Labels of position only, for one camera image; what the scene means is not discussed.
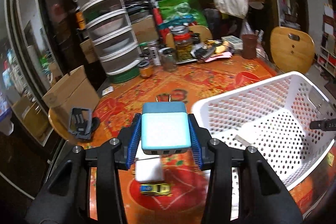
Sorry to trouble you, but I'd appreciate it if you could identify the white perforated plastic basket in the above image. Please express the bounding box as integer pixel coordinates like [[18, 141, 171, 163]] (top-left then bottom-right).
[[191, 70, 336, 191]]

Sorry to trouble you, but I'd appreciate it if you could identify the blue white usb charger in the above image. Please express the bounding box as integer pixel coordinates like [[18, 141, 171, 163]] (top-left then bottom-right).
[[141, 101, 191, 155]]

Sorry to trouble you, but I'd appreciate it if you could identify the small white charger cube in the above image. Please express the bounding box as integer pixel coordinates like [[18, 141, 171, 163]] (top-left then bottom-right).
[[233, 122, 264, 147]]

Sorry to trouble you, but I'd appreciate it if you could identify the black phone holder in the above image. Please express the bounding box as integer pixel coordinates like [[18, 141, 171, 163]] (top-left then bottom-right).
[[68, 107, 92, 140]]

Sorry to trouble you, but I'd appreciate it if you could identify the white charger block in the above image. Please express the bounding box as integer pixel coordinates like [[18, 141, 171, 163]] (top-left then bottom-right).
[[134, 142, 164, 184]]

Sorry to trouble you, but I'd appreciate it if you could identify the yellow toy car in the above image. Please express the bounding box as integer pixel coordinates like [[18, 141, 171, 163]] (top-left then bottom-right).
[[139, 182, 171, 196]]

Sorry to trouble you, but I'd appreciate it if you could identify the cardboard box on stool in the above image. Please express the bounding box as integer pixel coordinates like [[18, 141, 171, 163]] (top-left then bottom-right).
[[43, 65, 100, 128]]

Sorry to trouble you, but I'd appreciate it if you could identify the green woven basket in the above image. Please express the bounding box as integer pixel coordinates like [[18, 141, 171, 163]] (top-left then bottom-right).
[[108, 65, 139, 84]]

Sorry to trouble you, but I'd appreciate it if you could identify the wooden chair near table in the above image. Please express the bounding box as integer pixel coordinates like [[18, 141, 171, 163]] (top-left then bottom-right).
[[270, 27, 315, 74]]

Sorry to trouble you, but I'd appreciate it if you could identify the small orange jar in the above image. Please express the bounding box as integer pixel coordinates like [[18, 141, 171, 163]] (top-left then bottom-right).
[[138, 61, 153, 79]]

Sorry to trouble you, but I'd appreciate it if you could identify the white shoe shelf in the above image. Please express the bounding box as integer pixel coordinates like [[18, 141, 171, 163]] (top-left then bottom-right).
[[317, 47, 336, 78]]

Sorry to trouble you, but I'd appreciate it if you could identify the brown ceramic mug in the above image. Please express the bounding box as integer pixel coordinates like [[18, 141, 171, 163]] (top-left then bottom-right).
[[241, 35, 258, 60]]

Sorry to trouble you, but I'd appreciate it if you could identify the empty glass jar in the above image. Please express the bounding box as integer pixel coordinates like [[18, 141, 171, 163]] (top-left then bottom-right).
[[159, 48, 177, 72]]

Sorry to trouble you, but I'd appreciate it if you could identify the glass jar with pickles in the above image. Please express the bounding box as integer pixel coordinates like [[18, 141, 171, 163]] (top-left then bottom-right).
[[171, 26, 193, 62]]

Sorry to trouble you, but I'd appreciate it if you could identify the cardboard box on table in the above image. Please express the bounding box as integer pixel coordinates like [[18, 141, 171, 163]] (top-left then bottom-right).
[[131, 15, 159, 44]]

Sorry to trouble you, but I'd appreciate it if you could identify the white stacked drawer organizer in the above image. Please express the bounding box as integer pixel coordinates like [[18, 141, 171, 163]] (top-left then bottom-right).
[[74, 0, 140, 77]]

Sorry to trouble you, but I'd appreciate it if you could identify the green shopping bag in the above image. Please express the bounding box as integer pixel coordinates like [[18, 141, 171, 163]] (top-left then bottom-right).
[[157, 0, 208, 27]]

